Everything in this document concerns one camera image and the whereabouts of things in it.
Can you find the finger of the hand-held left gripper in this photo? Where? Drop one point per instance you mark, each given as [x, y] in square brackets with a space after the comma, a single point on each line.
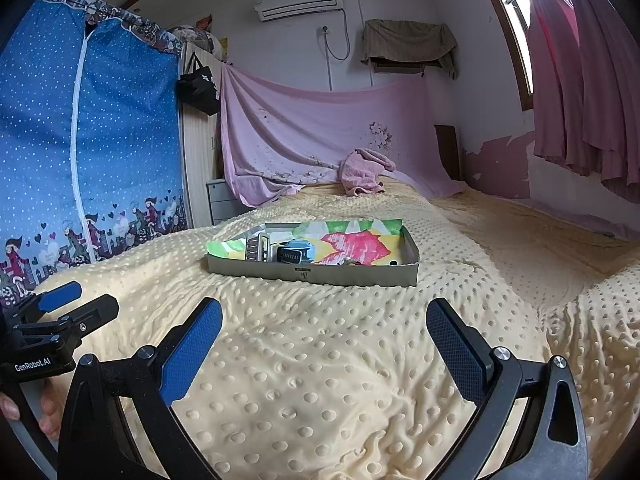
[60, 295]
[92, 312]

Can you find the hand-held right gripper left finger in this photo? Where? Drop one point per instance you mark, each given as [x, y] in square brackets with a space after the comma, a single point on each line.
[192, 350]

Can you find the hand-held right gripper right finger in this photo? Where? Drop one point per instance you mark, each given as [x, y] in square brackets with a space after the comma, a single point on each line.
[457, 350]

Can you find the silver metal wrist watch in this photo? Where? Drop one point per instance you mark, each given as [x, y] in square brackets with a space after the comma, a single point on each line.
[257, 249]

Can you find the cardboard box with colourful lining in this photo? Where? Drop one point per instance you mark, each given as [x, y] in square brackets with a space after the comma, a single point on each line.
[350, 276]

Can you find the light blue wrist watch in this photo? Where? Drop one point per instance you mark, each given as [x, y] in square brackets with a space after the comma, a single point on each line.
[295, 252]

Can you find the person's left hand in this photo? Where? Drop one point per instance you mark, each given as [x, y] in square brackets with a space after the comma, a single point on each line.
[50, 410]

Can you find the yellow dotted blanket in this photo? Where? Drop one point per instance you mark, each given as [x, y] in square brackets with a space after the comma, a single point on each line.
[325, 360]

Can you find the grey drawer cabinet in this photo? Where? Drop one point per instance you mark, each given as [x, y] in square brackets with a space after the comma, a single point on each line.
[222, 202]

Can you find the blue dotted wardrobe cover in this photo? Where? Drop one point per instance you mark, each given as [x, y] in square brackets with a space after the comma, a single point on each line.
[115, 135]

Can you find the beige wardrobe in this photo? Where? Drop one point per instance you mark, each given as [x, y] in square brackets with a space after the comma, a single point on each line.
[197, 160]

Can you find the brown headboard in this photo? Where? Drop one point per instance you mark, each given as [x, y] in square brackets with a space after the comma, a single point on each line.
[448, 152]

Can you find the pink towel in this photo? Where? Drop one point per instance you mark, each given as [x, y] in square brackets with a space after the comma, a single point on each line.
[365, 172]

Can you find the black bag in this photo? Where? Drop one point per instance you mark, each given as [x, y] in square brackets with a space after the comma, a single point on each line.
[200, 87]

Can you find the pink hanging sheet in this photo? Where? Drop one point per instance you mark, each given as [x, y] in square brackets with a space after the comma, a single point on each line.
[310, 125]

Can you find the plastic bag bundle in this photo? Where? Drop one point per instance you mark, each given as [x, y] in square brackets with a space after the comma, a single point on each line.
[197, 40]

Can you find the pink curtain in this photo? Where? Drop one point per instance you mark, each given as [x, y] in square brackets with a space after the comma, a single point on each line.
[585, 85]

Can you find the olive cloth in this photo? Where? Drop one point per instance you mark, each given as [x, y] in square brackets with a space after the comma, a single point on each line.
[405, 40]

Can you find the window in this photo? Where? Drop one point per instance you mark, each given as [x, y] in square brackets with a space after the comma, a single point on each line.
[520, 0]

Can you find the white air conditioner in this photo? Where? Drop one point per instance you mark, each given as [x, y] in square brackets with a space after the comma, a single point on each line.
[300, 0]

